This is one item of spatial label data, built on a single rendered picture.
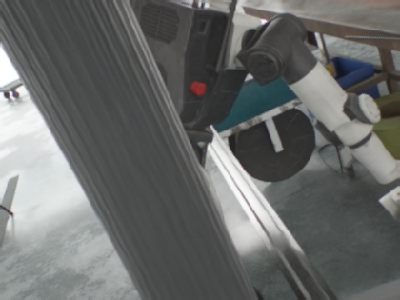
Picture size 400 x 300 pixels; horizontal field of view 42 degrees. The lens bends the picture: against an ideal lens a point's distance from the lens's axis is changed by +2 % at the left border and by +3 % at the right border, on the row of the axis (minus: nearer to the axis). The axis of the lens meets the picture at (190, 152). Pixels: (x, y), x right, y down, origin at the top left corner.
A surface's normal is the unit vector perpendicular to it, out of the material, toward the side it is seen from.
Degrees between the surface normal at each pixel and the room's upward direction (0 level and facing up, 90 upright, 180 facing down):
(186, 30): 65
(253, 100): 90
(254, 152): 90
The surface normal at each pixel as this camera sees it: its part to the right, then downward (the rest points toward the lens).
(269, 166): 0.16, 0.34
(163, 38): -0.65, 0.11
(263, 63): -0.50, 0.68
